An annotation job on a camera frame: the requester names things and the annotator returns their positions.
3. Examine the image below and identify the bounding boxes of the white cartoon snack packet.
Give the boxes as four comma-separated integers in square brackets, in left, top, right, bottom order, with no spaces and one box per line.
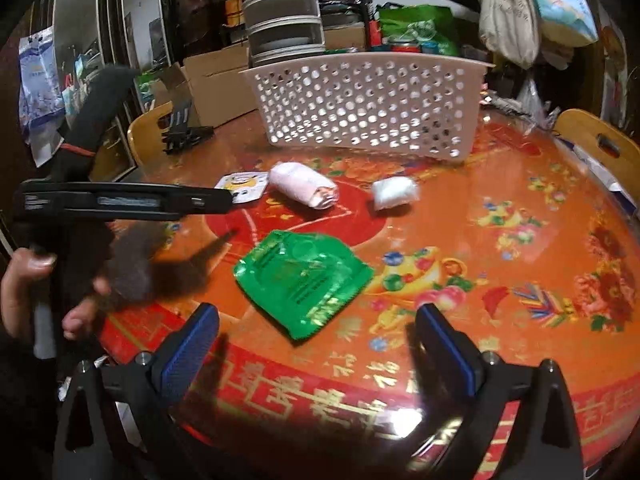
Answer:
[215,171,268,205]

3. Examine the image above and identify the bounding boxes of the green foil packet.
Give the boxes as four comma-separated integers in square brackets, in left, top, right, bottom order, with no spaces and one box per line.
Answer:
[233,231,373,341]

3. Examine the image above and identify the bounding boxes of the pink cloth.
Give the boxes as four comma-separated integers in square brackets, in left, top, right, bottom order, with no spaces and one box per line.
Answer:
[268,162,340,210]

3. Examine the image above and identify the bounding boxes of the white cloth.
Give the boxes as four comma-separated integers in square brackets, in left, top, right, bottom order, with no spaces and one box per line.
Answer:
[371,177,420,210]

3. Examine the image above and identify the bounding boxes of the person's left hand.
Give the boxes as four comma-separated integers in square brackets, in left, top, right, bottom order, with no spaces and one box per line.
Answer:
[0,248,113,342]

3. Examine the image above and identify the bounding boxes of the hanging blue plastic bags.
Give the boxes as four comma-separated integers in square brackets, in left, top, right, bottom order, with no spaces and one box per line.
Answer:
[18,26,65,167]

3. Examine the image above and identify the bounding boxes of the left wooden chair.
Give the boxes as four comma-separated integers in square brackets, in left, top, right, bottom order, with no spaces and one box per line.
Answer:
[127,102,172,167]

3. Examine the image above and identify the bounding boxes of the wooden chair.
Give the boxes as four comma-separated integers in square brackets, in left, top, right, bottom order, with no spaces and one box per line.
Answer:
[127,102,172,167]
[553,108,639,203]

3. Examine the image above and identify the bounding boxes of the black clamp stand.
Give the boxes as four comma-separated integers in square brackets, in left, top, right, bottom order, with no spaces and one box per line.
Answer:
[157,101,215,155]

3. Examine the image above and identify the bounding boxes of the cardboard box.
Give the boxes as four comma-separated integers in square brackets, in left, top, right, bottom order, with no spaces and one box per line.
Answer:
[151,42,256,127]

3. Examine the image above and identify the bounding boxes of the right wooden chair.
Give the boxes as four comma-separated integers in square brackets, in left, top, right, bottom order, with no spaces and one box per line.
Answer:
[553,108,639,203]

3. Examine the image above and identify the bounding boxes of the striped drawer tower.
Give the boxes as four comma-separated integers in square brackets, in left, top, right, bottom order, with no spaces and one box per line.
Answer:
[241,0,326,67]

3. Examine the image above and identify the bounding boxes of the white perforated plastic basket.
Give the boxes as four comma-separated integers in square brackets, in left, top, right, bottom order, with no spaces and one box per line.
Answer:
[243,52,491,164]

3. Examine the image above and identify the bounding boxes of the beige canvas tote bag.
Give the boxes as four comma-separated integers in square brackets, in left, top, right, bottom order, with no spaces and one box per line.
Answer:
[478,0,541,70]

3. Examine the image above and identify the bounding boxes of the blue illustrated tote bag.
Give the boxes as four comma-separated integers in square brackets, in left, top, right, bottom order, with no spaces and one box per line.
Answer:
[536,0,599,48]

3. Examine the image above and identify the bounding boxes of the green shopping bag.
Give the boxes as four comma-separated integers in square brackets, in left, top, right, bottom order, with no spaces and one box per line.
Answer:
[376,2,461,56]

